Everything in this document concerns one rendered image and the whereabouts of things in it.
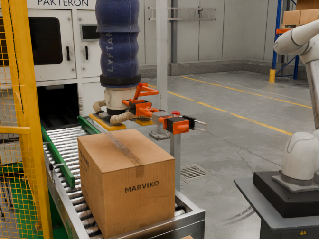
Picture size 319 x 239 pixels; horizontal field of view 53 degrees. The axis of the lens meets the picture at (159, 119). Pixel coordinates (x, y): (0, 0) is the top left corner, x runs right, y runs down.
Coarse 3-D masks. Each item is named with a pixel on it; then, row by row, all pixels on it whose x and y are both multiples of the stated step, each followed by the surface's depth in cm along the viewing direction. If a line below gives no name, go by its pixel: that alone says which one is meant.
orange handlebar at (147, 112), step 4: (144, 88) 210; (148, 88) 205; (140, 92) 191; (144, 92) 192; (148, 92) 193; (152, 92) 194; (156, 92) 196; (140, 96) 191; (124, 100) 171; (132, 100) 172; (128, 104) 166; (140, 108) 154; (148, 108) 152; (152, 108) 152; (144, 112) 150; (148, 112) 147; (152, 112) 151; (148, 116) 148; (168, 116) 140; (160, 120) 137; (180, 128) 126; (184, 128) 126
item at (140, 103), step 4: (136, 100) 163; (140, 100) 163; (132, 104) 156; (136, 104) 154; (140, 104) 155; (144, 104) 156; (148, 104) 158; (132, 108) 159; (136, 108) 155; (144, 108) 157; (132, 112) 157; (136, 112) 155; (140, 112) 156
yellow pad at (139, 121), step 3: (138, 120) 177; (141, 120) 175; (144, 120) 176; (147, 120) 177; (150, 120) 177; (138, 123) 176; (141, 123) 173; (144, 123) 173; (147, 123) 174; (150, 123) 175; (153, 123) 176
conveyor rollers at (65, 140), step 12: (48, 132) 348; (60, 132) 346; (72, 132) 343; (84, 132) 342; (60, 144) 312; (72, 144) 308; (48, 156) 281; (72, 156) 282; (72, 168) 256; (60, 180) 235; (72, 192) 222; (84, 204) 201; (84, 216) 191; (96, 228) 177
